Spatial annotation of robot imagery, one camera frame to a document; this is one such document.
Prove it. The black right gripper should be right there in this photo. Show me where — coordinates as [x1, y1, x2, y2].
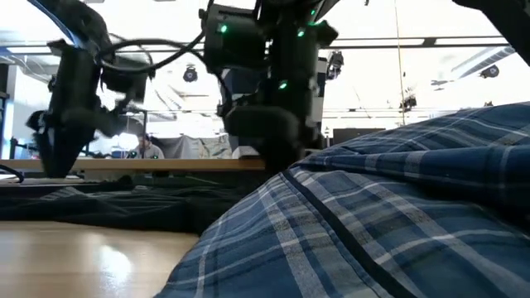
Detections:
[222, 11, 340, 175]

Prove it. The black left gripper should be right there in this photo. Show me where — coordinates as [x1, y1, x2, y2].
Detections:
[26, 38, 126, 179]

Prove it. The navy white striped laundry bin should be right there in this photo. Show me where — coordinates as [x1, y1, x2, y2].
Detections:
[221, 57, 329, 160]

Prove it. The dark patterned garment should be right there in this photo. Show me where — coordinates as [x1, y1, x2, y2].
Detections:
[0, 101, 530, 298]

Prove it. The black computer monitor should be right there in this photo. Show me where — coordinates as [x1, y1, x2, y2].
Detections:
[8, 137, 41, 160]

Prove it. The grey covered furniture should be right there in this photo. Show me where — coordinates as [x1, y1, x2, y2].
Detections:
[157, 134, 233, 160]

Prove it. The black equipment case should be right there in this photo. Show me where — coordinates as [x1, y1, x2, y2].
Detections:
[332, 127, 386, 146]

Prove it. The black-legged background table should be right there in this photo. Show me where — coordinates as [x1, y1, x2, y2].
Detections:
[123, 108, 149, 160]

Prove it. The person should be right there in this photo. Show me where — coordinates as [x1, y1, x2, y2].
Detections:
[126, 132, 166, 160]

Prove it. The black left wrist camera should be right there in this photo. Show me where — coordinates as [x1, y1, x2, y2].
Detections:
[100, 55, 151, 103]

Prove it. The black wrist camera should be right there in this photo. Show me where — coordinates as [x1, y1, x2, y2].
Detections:
[200, 3, 269, 76]
[100, 55, 151, 103]

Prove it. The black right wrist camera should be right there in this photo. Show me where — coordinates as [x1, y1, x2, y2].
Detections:
[200, 3, 269, 76]

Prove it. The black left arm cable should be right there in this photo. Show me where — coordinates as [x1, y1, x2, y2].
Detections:
[97, 31, 208, 75]

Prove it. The thin hanging cord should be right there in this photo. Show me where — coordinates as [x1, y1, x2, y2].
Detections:
[393, 0, 407, 125]

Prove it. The black ceiling light rail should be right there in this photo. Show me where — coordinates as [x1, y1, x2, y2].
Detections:
[0, 36, 510, 54]

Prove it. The grey ceiling duct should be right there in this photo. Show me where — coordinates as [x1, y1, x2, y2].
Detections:
[449, 45, 517, 79]

